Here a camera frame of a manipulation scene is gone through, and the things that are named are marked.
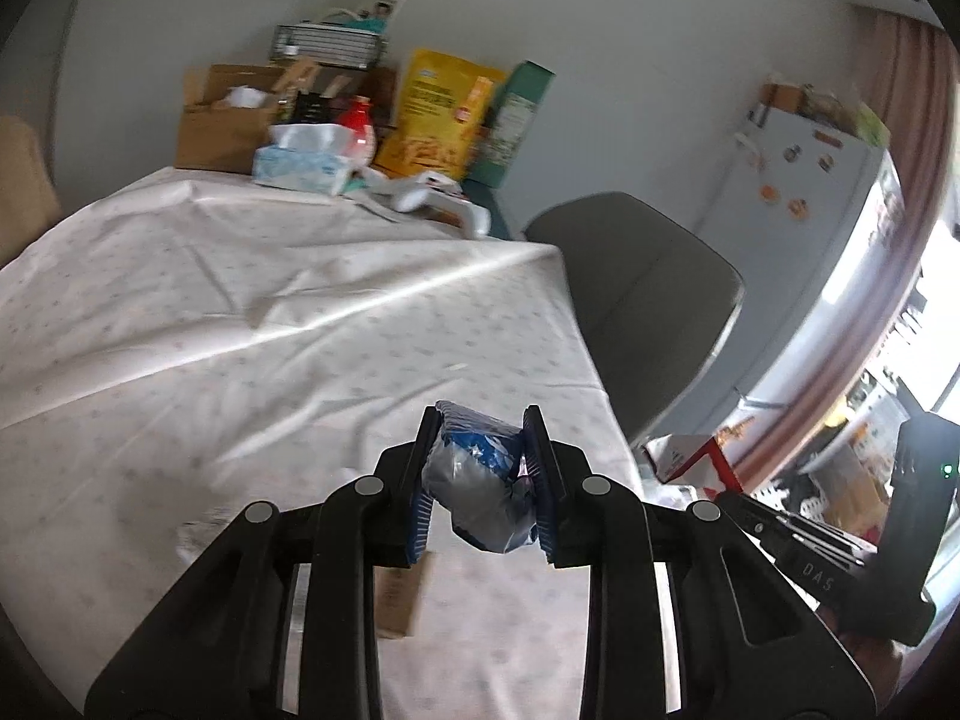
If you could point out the white dotted tablecloth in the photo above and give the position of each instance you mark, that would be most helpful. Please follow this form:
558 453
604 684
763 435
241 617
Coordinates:
193 343

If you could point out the red white bottle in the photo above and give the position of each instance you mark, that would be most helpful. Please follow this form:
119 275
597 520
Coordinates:
358 120

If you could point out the grey dining chair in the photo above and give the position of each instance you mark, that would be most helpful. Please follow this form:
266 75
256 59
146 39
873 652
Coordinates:
654 303

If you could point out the grey blue wrapper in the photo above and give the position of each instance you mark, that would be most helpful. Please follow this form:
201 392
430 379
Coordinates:
476 470

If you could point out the white refrigerator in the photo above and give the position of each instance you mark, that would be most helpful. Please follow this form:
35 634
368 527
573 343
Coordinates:
802 213

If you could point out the yellow snack bag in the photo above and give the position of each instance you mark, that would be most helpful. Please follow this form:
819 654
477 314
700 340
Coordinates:
441 107

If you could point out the person right hand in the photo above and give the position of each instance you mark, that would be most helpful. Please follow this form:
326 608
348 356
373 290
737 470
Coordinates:
879 659

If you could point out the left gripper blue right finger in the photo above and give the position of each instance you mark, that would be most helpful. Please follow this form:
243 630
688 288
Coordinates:
557 470

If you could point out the black wire basket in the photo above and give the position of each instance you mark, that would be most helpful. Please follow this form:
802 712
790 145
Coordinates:
331 45

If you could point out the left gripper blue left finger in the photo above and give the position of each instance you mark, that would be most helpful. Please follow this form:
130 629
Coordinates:
402 512

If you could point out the chair with beige black clothes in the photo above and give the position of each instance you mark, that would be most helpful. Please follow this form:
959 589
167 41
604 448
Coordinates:
28 204

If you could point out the red white box on floor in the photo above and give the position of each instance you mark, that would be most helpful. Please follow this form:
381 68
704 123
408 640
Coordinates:
694 461

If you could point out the white game controller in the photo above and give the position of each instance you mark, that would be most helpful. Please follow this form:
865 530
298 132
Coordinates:
430 190

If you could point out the blue tissue box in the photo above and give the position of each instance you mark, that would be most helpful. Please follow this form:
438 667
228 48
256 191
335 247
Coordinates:
305 158

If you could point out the small brown cardboard box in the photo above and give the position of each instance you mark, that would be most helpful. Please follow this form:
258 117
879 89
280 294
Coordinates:
398 592

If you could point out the green tall box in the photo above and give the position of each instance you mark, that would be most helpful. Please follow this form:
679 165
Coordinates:
508 121

